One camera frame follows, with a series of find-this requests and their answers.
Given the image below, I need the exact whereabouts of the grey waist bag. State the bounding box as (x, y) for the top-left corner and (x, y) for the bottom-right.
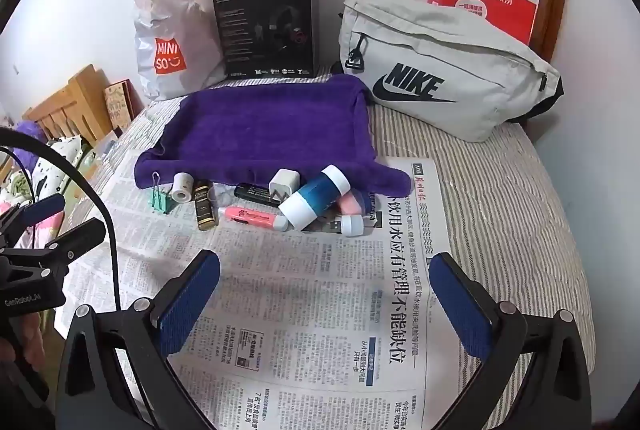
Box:
(338, 0), (564, 144)

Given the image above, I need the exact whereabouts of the small white cap piece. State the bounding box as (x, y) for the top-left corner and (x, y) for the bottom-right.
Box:
(327, 216), (365, 237)

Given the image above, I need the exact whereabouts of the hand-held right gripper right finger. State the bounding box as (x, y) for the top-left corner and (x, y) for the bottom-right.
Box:
(428, 252), (594, 430)

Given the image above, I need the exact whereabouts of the green binder clip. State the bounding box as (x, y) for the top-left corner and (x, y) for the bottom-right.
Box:
(149, 170), (174, 214)

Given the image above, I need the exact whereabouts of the pink and blue eraser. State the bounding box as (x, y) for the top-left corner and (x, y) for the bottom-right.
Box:
(336, 190), (374, 216)

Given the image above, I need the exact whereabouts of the purple plush toy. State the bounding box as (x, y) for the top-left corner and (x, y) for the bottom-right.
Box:
(12, 120), (51, 181)

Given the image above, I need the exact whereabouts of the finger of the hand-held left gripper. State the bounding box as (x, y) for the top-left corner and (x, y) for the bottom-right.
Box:
(0, 192), (67, 237)
(12, 217), (107, 267)

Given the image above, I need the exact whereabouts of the person's left hand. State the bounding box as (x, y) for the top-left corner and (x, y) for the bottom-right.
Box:
(0, 312), (46, 377)

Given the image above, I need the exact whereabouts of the small dark gold bottle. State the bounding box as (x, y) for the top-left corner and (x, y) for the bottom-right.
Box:
(193, 180), (220, 231)

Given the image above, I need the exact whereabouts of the white charger plug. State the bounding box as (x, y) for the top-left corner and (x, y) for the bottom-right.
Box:
(269, 167), (301, 202)

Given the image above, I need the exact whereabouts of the dotted white pillow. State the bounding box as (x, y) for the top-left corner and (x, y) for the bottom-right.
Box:
(30, 135), (87, 211)

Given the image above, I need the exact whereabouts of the small patterned box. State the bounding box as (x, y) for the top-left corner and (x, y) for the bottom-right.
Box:
(103, 79), (136, 134)

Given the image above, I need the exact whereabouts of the black cable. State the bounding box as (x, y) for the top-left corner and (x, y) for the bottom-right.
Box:
(0, 126), (121, 312)

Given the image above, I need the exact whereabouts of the black headset box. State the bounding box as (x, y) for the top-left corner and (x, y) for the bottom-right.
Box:
(211, 0), (317, 81)

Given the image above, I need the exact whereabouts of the white plastic shopping bag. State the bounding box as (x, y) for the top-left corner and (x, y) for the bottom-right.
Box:
(132, 0), (229, 101)

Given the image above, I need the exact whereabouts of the newspaper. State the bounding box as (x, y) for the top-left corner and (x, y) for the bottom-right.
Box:
(65, 155), (451, 430)

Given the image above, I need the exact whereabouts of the white tape roll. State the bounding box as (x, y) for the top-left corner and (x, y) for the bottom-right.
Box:
(170, 172), (195, 203)

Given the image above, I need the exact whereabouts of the wooden headboard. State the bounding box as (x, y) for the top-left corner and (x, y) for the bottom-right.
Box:
(22, 64), (119, 146)

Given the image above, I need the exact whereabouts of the blue and white lotion bottle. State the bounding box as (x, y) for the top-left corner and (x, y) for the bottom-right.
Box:
(278, 164), (352, 232)

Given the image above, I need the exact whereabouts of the purple towel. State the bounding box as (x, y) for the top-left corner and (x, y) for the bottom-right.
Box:
(134, 75), (412, 207)

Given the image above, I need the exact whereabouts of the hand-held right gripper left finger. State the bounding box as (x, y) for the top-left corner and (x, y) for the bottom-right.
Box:
(52, 249), (222, 430)

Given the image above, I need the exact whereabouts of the black rectangular stick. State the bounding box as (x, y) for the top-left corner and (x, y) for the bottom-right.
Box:
(233, 182), (281, 204)

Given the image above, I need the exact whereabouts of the pink highlighter pen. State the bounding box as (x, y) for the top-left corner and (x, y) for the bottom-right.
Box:
(218, 205), (289, 232)

